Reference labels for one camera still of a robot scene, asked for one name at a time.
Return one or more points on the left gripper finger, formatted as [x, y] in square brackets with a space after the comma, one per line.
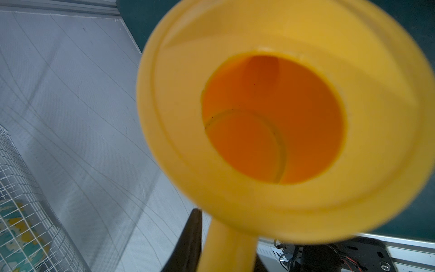
[186, 254]

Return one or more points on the yellow watering can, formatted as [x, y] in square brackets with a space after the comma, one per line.
[305, 121]

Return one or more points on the yellow green patterned plate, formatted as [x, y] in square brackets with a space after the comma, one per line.
[22, 248]

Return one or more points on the white wire basket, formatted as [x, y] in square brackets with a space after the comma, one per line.
[19, 185]

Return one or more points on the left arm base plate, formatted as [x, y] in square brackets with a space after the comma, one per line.
[354, 255]

